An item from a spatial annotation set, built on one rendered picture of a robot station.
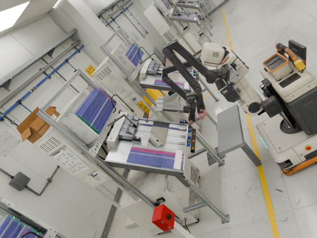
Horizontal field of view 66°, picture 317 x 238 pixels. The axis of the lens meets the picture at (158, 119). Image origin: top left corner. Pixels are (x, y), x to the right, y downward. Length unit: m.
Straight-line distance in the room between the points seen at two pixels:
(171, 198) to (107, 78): 1.86
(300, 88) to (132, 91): 2.16
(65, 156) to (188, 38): 5.11
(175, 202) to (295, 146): 1.20
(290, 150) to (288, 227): 0.61
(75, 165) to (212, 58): 1.54
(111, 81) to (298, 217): 2.62
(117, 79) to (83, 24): 2.27
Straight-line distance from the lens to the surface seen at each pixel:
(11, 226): 1.67
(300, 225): 2.32
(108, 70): 3.42
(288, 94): 2.07
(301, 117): 2.22
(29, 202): 3.46
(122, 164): 2.22
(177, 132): 2.56
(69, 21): 5.58
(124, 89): 3.46
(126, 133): 2.43
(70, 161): 2.40
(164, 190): 2.41
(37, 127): 2.38
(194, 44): 6.81
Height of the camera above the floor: 1.94
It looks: 22 degrees down
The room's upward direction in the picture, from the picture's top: 44 degrees counter-clockwise
